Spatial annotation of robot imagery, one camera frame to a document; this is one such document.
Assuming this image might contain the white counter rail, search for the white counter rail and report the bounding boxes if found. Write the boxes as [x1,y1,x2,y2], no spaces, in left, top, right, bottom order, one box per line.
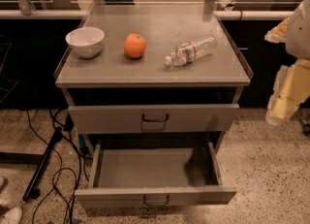
[0,10,292,20]

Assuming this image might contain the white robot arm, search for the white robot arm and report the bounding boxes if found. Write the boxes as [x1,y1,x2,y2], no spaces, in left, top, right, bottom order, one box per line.
[264,0,310,125]

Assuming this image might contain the black metal stand leg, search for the black metal stand leg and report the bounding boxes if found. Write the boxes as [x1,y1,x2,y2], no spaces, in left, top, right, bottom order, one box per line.
[22,127,62,202]

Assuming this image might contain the black floor cable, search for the black floor cable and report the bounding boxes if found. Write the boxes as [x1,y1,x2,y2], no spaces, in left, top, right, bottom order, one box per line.
[25,108,91,224]

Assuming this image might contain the clear plastic water bottle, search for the clear plastic water bottle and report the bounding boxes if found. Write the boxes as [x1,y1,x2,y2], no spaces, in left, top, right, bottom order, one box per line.
[164,34,217,68]

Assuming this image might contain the grey drawer cabinet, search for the grey drawer cabinet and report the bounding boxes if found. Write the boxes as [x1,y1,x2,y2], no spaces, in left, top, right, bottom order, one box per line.
[56,3,252,148]

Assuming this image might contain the white ceramic bowl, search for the white ceramic bowl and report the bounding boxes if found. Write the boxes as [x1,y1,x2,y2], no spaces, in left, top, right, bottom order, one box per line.
[65,27,105,58]

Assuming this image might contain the grey top drawer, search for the grey top drawer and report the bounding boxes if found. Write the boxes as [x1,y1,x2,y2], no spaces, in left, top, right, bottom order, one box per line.
[69,104,239,134]

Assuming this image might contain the grey drawer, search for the grey drawer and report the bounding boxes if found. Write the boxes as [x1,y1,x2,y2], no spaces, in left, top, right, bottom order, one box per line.
[69,104,239,134]
[76,141,236,208]

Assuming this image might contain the orange fruit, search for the orange fruit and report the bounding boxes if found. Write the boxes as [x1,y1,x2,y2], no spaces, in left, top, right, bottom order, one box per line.
[124,34,146,58]

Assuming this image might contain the white shoe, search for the white shoe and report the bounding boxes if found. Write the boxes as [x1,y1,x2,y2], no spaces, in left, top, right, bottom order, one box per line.
[0,207,22,224]

